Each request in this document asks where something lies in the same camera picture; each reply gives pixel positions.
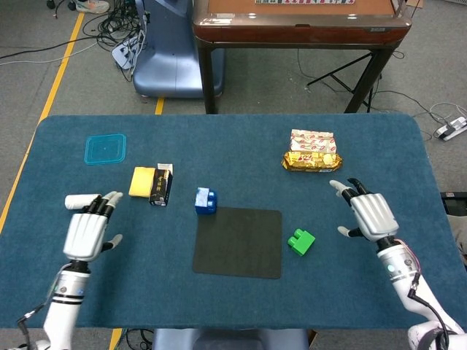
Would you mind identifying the brown mahjong table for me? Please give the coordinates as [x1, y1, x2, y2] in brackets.
[192, 0, 413, 114]

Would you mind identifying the beige cloth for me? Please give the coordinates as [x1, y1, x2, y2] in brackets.
[447, 213, 467, 256]

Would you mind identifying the white sneaker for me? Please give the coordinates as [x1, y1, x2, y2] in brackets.
[74, 0, 110, 14]

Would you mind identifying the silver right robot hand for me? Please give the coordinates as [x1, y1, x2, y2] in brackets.
[329, 177, 400, 242]

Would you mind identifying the blue-grey robot torso base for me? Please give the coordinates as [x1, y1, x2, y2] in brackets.
[151, 327, 310, 350]

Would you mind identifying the face-up mahjong tile row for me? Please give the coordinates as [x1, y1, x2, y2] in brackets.
[254, 0, 355, 6]

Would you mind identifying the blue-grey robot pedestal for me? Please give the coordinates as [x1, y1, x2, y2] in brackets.
[132, 0, 225, 99]

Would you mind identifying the black carton with gold print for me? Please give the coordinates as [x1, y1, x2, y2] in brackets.
[148, 168, 174, 207]

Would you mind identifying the green toy block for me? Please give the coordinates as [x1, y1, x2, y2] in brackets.
[287, 227, 317, 257]

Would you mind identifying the white red snack packet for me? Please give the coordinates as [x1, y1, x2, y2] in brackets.
[289, 128, 337, 154]

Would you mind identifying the gold snack packet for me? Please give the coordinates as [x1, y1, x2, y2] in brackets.
[281, 151, 344, 174]

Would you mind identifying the teal fabric table cover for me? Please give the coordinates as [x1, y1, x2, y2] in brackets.
[0, 113, 467, 331]

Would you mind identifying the black cable tangle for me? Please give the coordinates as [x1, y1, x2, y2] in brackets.
[82, 0, 147, 83]

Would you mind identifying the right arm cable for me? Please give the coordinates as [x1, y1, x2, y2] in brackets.
[408, 269, 455, 338]

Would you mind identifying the blue toy block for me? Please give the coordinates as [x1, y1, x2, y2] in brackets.
[194, 187, 219, 216]

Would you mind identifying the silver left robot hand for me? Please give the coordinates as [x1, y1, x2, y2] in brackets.
[62, 190, 124, 263]

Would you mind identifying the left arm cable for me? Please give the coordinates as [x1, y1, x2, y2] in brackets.
[16, 264, 70, 347]

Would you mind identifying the black rectangular mat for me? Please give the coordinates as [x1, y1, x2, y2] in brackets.
[192, 206, 283, 280]

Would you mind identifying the white power strip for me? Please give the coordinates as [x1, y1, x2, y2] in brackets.
[111, 34, 145, 70]
[433, 116, 467, 141]

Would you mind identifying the white paper roll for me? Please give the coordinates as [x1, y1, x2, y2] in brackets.
[64, 193, 102, 211]

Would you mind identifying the yellow sponge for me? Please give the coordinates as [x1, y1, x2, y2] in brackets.
[128, 166, 156, 199]

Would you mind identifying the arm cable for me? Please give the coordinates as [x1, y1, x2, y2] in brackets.
[16, 264, 70, 347]
[408, 269, 455, 338]

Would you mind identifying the black equipment frame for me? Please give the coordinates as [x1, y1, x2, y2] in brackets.
[440, 191, 467, 209]

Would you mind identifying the teal transparent plastic lid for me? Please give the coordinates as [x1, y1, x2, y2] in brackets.
[83, 133, 128, 166]

